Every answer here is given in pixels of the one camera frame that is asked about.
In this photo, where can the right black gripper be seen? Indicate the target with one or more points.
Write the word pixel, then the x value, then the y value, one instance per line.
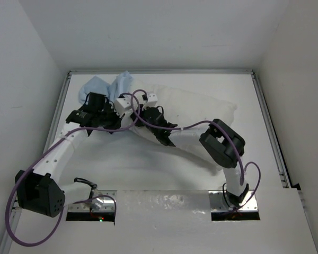
pixel 142 109

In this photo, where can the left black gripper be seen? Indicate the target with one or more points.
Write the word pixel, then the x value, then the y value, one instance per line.
pixel 117 119

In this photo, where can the light blue pillowcase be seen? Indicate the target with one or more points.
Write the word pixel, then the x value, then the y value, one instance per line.
pixel 121 84

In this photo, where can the white pillow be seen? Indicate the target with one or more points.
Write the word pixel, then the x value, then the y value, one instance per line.
pixel 185 108

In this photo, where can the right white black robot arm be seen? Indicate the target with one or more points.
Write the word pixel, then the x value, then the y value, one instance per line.
pixel 217 142

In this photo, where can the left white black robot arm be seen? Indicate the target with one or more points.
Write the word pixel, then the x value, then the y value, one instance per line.
pixel 40 190

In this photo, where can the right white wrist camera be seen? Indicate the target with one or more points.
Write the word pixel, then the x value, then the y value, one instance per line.
pixel 150 99

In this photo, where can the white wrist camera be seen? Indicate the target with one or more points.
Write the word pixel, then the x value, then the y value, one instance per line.
pixel 150 99
pixel 122 106

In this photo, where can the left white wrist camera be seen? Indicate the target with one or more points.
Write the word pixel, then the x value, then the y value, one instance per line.
pixel 122 106

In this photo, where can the aluminium table frame rail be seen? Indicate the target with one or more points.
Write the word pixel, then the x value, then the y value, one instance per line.
pixel 162 199

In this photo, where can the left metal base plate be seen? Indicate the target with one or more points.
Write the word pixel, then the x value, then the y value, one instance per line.
pixel 102 201

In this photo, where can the metal base plate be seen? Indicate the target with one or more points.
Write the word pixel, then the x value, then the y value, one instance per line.
pixel 102 201
pixel 218 203

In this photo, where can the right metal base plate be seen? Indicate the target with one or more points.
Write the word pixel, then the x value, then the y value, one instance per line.
pixel 218 203

